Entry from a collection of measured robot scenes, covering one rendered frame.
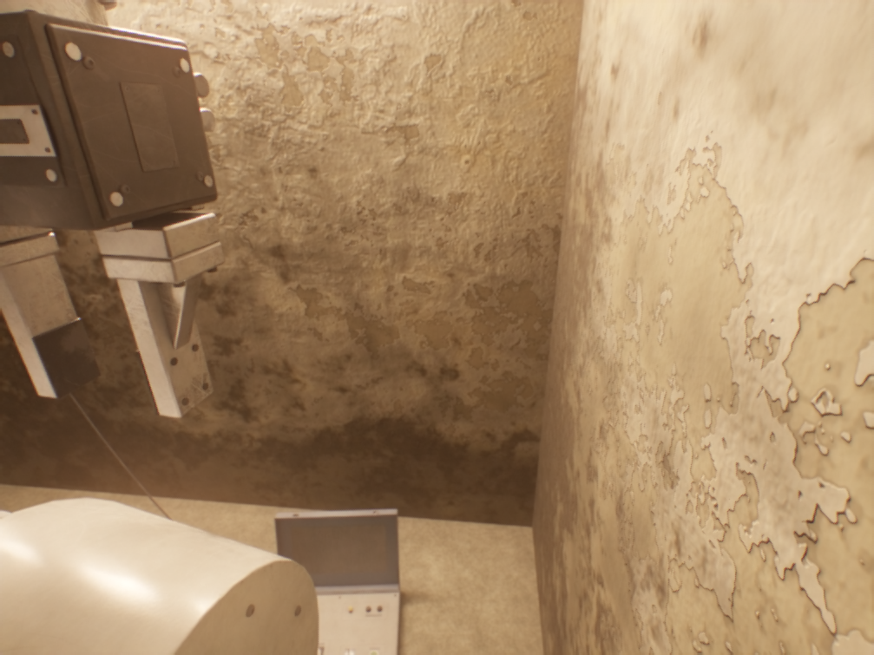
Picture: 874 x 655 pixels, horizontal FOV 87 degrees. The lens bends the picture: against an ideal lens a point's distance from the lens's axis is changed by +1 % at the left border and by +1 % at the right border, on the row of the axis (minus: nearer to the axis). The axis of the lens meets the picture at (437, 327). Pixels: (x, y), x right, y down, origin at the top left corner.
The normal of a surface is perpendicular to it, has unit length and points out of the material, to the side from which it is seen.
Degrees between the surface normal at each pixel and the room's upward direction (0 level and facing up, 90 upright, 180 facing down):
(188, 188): 90
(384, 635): 0
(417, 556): 0
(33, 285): 90
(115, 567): 17
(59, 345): 90
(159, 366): 90
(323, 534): 75
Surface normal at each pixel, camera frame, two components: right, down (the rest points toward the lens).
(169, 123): 0.97, 0.09
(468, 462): -0.11, 0.41
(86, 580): 0.08, -0.94
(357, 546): 0.03, 0.17
